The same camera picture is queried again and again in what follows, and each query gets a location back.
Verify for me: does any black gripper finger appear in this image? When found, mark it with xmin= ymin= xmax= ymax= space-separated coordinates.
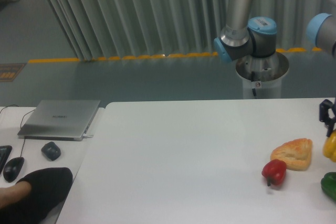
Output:
xmin=325 ymin=116 xmax=335 ymax=137

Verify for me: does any yellow bell pepper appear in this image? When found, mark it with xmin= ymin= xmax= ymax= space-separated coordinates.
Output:
xmin=322 ymin=130 xmax=336 ymax=163

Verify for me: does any black sleeved forearm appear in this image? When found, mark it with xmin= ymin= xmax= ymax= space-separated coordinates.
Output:
xmin=1 ymin=167 xmax=73 ymax=223

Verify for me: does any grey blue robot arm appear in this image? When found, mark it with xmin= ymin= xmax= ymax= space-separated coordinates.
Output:
xmin=214 ymin=0 xmax=335 ymax=137

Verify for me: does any green bell pepper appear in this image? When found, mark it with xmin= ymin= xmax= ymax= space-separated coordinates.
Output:
xmin=321 ymin=172 xmax=336 ymax=201

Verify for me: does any red bell pepper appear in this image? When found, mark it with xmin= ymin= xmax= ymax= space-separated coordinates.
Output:
xmin=261 ymin=159 xmax=287 ymax=186

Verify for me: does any person's bare hand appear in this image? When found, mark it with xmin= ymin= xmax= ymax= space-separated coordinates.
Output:
xmin=0 ymin=181 xmax=32 ymax=209

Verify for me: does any golden puff pastry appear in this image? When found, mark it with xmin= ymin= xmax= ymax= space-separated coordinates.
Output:
xmin=270 ymin=138 xmax=313 ymax=171

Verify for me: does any white usb plug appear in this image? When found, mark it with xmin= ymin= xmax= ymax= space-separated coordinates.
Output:
xmin=82 ymin=134 xmax=94 ymax=139

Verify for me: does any grey pleated curtain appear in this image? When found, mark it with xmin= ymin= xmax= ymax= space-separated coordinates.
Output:
xmin=47 ymin=0 xmax=335 ymax=61

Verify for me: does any silver closed laptop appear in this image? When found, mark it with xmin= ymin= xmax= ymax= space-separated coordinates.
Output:
xmin=17 ymin=100 xmax=100 ymax=141

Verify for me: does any black earbuds case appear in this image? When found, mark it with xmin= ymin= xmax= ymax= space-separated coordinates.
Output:
xmin=41 ymin=142 xmax=61 ymax=161

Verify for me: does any black computer mouse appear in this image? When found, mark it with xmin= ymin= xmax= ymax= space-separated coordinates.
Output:
xmin=3 ymin=157 xmax=25 ymax=183

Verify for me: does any black keyboard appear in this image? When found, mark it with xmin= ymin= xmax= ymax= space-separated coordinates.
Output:
xmin=0 ymin=145 xmax=12 ymax=173

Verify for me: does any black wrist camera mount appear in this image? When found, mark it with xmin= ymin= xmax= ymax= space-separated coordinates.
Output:
xmin=319 ymin=99 xmax=333 ymax=125

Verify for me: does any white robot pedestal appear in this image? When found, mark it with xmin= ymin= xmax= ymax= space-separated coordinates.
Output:
xmin=236 ymin=52 xmax=289 ymax=99

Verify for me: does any black pedestal cable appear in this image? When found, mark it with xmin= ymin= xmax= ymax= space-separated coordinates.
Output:
xmin=250 ymin=70 xmax=257 ymax=99

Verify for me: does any black mouse cable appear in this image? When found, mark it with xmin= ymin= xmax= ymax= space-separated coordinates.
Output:
xmin=0 ymin=104 xmax=36 ymax=158

